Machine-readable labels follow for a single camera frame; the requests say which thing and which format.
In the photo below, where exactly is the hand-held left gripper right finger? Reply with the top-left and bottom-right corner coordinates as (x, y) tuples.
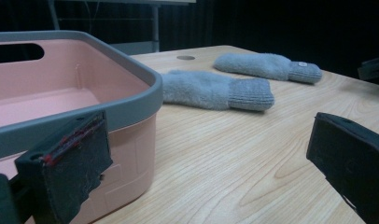
(305, 112), (379, 224)

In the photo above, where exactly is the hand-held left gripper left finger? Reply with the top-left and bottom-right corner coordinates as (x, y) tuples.
(13, 110), (114, 224)

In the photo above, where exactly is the pink plastic basket grey rim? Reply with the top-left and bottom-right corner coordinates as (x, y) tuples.
(0, 30), (164, 224)

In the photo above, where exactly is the grey fuzzy mitten white tag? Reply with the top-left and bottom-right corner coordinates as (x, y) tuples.
(213, 52), (323, 85)

